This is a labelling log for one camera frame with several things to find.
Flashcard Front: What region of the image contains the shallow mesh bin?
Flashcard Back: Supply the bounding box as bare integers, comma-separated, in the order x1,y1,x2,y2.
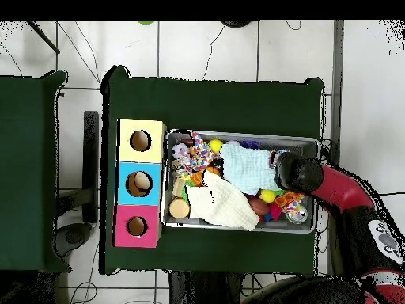
161,128,320,234

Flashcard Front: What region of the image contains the black slanted rod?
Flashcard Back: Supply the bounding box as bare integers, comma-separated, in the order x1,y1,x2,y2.
25,20,61,55

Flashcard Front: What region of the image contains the mint green cloth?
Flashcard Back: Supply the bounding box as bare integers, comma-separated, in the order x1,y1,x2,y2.
219,143,282,196

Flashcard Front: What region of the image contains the wooden box with three holes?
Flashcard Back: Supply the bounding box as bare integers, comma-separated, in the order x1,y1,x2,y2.
111,118,168,249

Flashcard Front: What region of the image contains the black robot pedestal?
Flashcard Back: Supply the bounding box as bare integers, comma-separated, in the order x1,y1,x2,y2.
167,270,245,304

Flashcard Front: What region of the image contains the dark green table cloth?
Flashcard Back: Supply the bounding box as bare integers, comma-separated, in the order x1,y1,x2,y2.
0,70,71,274
99,64,325,276

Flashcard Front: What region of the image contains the shiny silver round tin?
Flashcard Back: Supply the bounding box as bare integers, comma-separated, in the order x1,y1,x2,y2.
284,202,308,225

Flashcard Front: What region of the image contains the black round object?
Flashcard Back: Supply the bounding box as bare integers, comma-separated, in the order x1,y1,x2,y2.
219,20,254,29

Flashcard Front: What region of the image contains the black and white soccer ball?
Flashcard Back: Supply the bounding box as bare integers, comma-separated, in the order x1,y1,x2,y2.
171,143,189,160

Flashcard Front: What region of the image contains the brown toy football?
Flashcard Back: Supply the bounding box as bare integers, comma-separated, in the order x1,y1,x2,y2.
248,196,271,218

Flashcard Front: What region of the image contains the cream white cloth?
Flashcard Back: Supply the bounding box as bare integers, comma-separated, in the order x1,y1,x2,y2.
184,170,260,231

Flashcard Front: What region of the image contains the toy hamburger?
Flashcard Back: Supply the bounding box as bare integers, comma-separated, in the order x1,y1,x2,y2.
168,197,191,219

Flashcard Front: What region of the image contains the black upright panel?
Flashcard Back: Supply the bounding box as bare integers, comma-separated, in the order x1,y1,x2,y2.
81,110,100,224

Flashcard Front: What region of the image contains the grey round stand foot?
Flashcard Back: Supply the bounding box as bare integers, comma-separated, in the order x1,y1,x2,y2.
53,221,96,258

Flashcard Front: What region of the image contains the orange plastic tray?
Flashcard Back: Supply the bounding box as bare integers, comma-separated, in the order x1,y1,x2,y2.
274,191,305,208

